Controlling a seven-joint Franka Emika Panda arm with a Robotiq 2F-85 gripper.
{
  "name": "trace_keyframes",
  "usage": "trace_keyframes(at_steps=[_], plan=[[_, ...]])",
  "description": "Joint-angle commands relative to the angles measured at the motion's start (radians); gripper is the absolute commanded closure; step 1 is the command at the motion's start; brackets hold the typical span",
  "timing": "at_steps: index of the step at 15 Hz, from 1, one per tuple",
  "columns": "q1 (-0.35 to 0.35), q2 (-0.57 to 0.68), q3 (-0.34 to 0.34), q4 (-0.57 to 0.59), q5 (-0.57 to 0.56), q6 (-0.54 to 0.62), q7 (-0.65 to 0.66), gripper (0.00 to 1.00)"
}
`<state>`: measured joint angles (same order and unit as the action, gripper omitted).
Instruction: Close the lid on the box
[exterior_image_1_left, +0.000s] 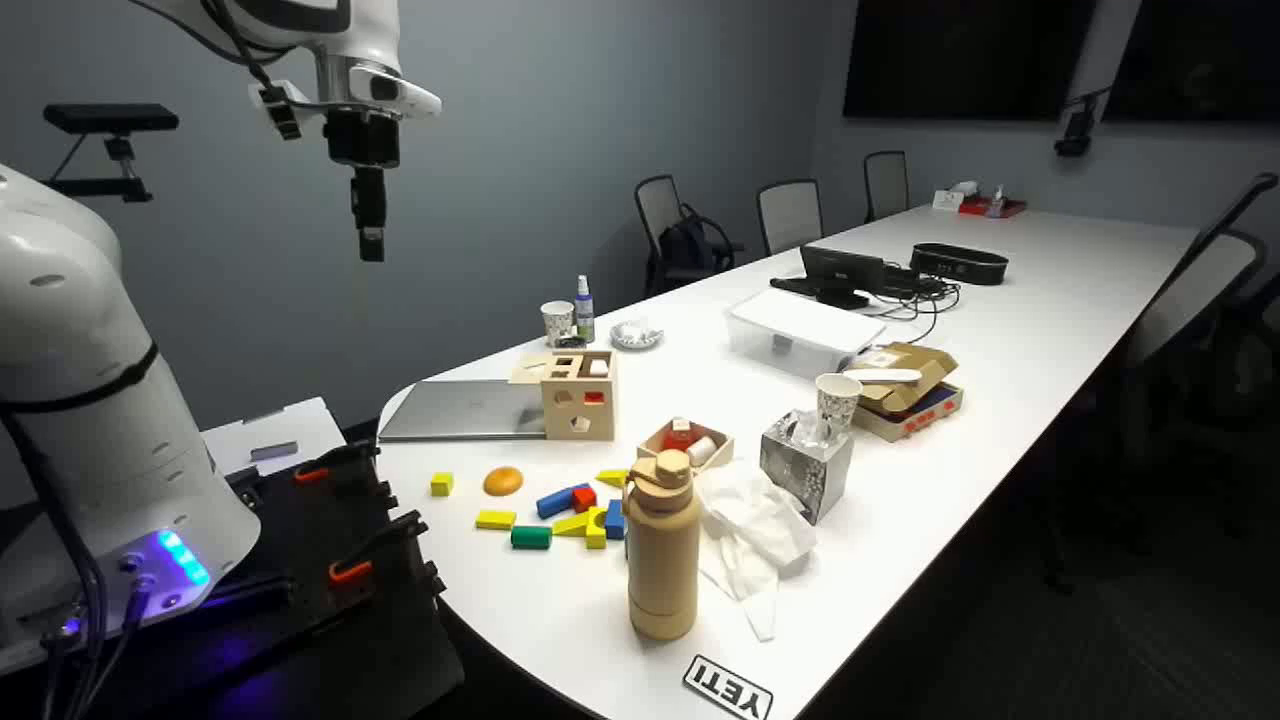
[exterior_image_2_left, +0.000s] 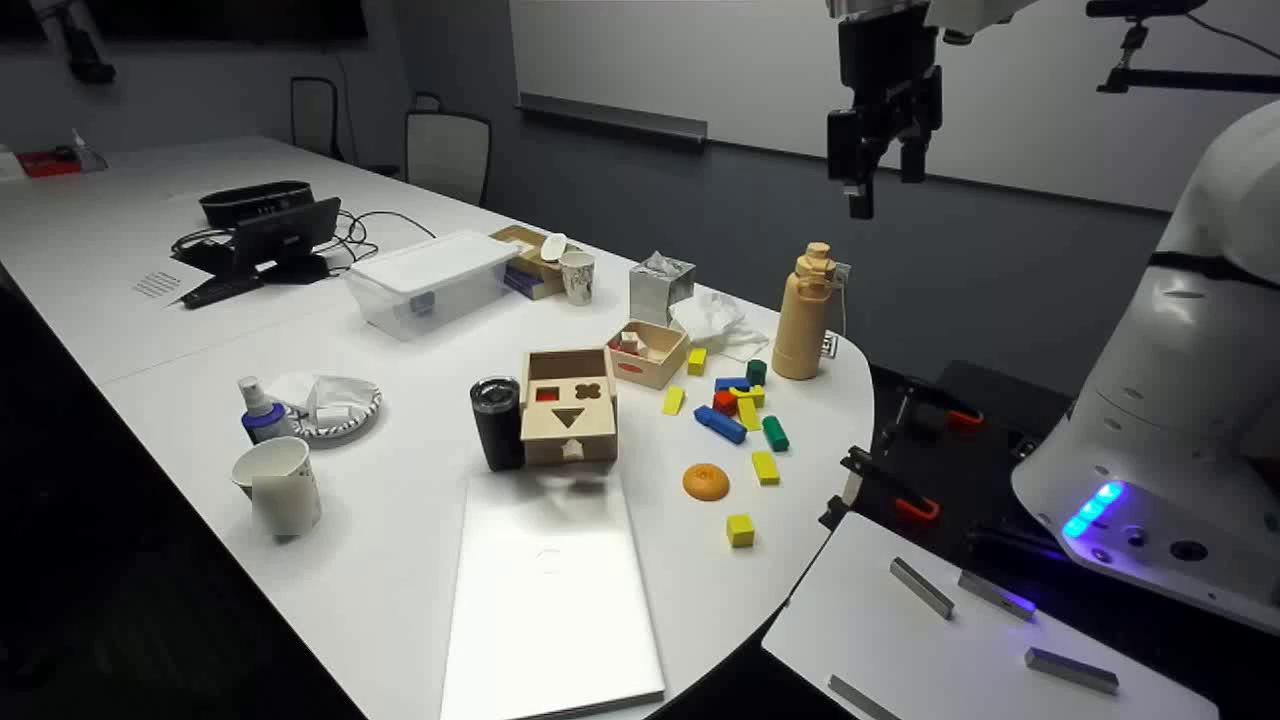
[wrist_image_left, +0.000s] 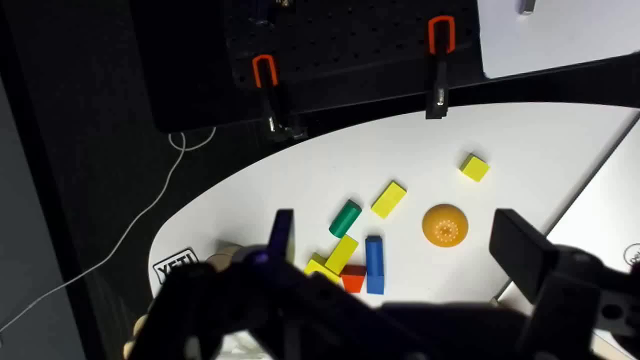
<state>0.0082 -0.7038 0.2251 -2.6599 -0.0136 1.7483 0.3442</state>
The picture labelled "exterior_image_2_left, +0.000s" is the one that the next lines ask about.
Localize orange round disc block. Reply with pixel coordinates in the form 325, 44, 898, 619
683, 462, 726, 500

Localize yellow cube block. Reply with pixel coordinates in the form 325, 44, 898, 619
723, 513, 754, 546

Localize grey office chair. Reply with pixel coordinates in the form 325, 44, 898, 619
404, 95, 490, 205
287, 75, 338, 157

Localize yellow small block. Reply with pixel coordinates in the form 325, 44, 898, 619
662, 387, 688, 414

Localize clear plastic storage bin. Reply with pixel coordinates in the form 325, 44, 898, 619
347, 231, 513, 341

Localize yellow rectangular block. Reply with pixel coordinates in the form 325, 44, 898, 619
753, 451, 780, 485

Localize silver laptop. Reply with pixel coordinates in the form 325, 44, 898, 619
441, 471, 662, 720

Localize red block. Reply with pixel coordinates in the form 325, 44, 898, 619
711, 392, 737, 414

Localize yellow block near tray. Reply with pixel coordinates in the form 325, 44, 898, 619
683, 349, 708, 375

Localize red item on table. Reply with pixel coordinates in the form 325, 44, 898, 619
17, 145, 103, 179

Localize cardboard box with items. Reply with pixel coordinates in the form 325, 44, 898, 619
497, 223, 583, 298

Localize white board with clips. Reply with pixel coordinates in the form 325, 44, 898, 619
765, 517, 1220, 720

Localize tan water bottle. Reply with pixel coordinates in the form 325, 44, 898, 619
771, 241, 836, 379

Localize white paper cup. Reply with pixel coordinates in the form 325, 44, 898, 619
233, 435, 325, 539

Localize wooden shape sorter box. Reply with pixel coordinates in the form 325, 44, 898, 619
518, 349, 619, 469

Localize green block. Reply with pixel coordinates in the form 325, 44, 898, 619
759, 414, 789, 451

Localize small paper cup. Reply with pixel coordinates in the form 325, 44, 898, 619
561, 250, 597, 305

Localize grey tissue box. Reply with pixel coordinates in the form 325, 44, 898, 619
627, 250, 695, 324

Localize black tumbler cup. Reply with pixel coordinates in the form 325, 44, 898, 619
467, 375, 524, 471

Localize small wooden tray box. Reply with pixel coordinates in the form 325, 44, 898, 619
608, 319, 688, 387

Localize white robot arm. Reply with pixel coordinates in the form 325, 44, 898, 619
825, 0, 1280, 633

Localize blue long block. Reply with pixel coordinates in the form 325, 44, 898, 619
691, 405, 748, 443

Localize white crumpled cloth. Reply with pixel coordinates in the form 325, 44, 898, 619
671, 289, 771, 359

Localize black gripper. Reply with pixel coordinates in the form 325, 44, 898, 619
827, 6, 940, 218

